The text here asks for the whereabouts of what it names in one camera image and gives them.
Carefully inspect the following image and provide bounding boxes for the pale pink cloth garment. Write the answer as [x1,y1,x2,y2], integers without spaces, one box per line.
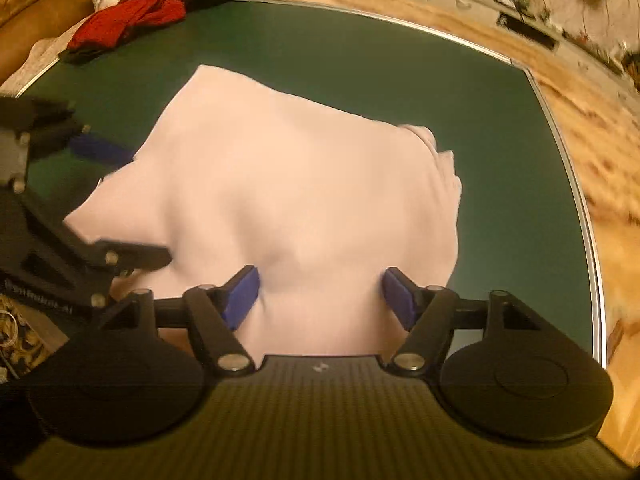
[66,65,462,360]

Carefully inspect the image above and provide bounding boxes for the beige lace sofa cover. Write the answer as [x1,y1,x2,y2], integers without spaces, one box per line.
[1,12,93,94]

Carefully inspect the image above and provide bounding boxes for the red fuzzy garment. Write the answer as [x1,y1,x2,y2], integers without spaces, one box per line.
[65,0,192,55]

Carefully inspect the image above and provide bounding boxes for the green mat with metal frame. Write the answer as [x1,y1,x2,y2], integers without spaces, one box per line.
[21,0,606,362]

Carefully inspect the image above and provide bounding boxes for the white wall shelf cabinet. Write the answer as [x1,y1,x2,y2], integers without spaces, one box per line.
[428,0,639,81]

